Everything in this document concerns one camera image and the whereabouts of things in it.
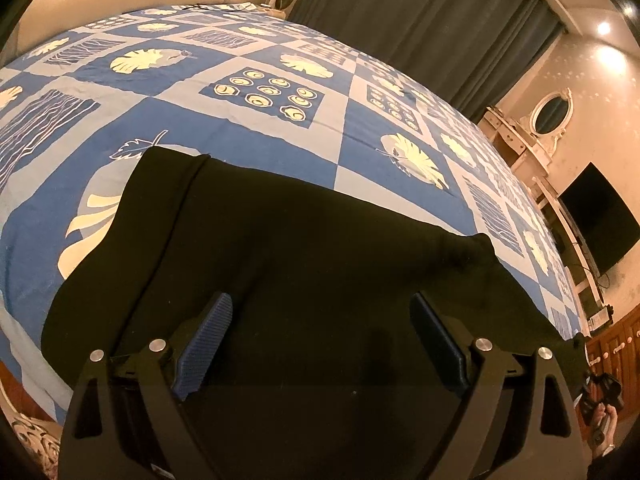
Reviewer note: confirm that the floral patterned rug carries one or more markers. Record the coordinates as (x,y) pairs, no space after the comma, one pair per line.
(32,440)

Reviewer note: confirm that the black pants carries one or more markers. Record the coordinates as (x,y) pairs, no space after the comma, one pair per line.
(310,260)

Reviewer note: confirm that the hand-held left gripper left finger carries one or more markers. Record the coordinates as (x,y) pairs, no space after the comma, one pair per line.
(205,345)

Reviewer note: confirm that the blue leaf-patterned bedspread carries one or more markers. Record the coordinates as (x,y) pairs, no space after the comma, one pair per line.
(280,135)

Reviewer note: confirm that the black flat television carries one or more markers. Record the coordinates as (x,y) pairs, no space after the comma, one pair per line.
(600,220)

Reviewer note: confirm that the grey-green curtain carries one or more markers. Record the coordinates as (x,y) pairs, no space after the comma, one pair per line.
(425,25)

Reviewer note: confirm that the wooden cabinet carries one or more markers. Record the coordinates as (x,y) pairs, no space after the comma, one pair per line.
(620,345)

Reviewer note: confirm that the ceiling spot light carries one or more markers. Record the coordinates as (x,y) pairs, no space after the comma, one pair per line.
(604,27)

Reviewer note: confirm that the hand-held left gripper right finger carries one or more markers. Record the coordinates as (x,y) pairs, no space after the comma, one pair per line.
(440,342)

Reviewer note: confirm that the white television stand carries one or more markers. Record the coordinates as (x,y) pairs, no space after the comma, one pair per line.
(567,240)

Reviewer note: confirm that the white vanity dresser with mirror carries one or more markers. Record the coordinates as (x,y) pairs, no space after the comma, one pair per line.
(550,115)

